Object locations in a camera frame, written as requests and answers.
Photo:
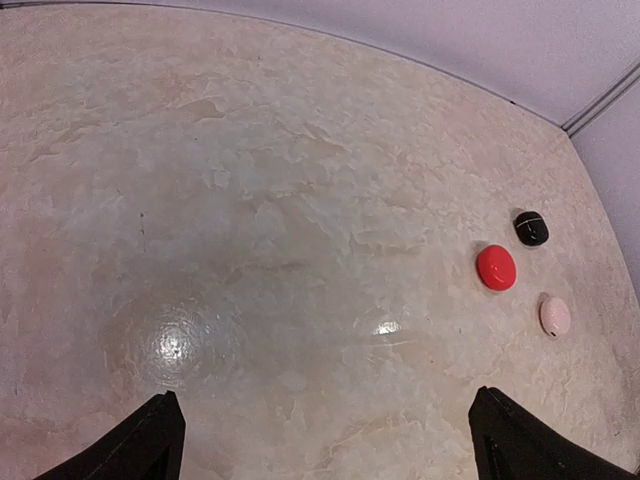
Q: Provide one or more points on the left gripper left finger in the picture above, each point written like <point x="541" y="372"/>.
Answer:
<point x="148" y="444"/>

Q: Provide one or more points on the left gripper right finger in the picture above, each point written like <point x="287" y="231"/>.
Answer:
<point x="511" y="443"/>

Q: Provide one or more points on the pink earbud charging case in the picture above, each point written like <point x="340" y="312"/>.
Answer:
<point x="554" y="317"/>

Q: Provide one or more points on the red earbud charging case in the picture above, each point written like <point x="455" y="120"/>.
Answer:
<point x="496" y="268"/>

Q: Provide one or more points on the black earbud charging case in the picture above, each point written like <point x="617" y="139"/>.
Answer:
<point x="531" y="229"/>

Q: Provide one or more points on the right aluminium frame post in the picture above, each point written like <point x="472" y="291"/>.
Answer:
<point x="599" y="105"/>

